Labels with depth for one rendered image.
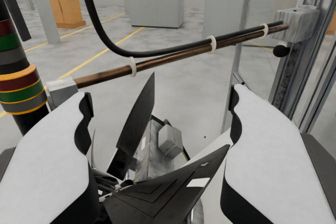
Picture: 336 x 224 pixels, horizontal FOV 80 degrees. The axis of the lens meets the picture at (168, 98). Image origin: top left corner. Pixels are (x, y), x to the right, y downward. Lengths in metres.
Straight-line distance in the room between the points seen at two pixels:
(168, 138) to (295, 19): 0.50
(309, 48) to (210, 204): 0.52
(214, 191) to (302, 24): 0.47
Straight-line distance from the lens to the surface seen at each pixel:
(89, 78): 0.28
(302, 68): 0.75
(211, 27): 5.73
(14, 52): 0.25
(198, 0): 12.41
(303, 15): 0.61
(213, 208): 0.57
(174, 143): 0.73
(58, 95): 0.27
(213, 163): 0.32
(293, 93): 0.79
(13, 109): 0.27
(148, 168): 0.67
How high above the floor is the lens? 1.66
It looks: 32 degrees down
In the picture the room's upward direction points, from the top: 1 degrees counter-clockwise
